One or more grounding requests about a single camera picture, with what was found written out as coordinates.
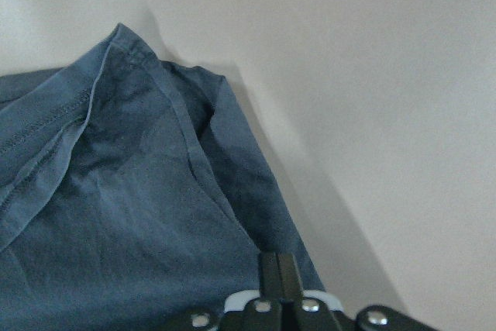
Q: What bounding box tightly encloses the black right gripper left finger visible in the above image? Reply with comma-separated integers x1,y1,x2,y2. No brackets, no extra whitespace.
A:
220,253,284,331

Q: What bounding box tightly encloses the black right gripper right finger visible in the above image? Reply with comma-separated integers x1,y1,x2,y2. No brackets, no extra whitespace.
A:
277,253,346,331

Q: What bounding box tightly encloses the black graphic t-shirt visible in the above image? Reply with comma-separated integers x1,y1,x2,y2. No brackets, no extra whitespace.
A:
1,25,323,330

